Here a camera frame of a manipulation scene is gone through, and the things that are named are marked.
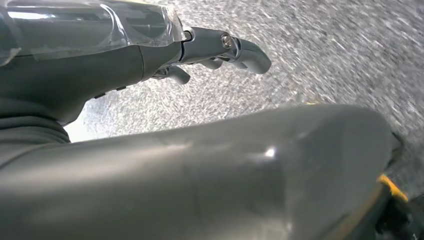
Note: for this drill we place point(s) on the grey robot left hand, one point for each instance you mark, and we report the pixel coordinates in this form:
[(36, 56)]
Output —
[(82, 73)]

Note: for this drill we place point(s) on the robot left foot black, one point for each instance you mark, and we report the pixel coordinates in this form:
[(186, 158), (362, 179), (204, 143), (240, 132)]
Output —
[(397, 222)]

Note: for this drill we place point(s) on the yellow floor tape marking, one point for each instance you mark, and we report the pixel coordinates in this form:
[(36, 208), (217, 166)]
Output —
[(392, 187)]

